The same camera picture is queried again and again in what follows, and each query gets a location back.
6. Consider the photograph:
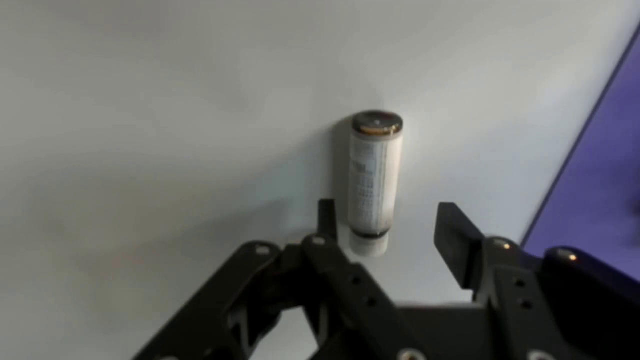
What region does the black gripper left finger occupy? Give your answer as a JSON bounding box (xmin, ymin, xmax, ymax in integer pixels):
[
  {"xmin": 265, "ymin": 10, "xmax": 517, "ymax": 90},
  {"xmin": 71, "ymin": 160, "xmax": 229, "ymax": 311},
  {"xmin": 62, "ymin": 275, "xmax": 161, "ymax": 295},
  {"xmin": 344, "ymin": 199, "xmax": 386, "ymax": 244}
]
[{"xmin": 130, "ymin": 197, "xmax": 401, "ymax": 360}]

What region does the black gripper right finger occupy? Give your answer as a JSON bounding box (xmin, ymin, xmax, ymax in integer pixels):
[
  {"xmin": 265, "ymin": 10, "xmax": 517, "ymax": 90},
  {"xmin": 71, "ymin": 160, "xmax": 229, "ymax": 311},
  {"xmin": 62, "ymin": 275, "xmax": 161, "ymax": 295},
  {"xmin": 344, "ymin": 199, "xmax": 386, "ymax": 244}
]
[{"xmin": 433, "ymin": 201, "xmax": 640, "ymax": 360}]

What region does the white cylindrical tube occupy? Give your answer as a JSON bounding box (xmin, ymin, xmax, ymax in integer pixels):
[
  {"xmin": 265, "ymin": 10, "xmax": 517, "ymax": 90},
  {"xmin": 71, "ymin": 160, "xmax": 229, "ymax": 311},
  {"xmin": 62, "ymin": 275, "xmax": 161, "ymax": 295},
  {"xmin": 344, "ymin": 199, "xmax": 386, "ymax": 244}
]
[{"xmin": 336, "ymin": 109, "xmax": 405, "ymax": 260}]

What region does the purple mat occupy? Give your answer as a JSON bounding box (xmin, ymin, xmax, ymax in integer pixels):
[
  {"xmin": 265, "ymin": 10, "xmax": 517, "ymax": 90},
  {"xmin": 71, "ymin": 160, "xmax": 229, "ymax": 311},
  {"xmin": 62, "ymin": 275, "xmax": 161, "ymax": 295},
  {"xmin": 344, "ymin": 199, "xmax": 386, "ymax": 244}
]
[{"xmin": 519, "ymin": 26, "xmax": 640, "ymax": 285}]

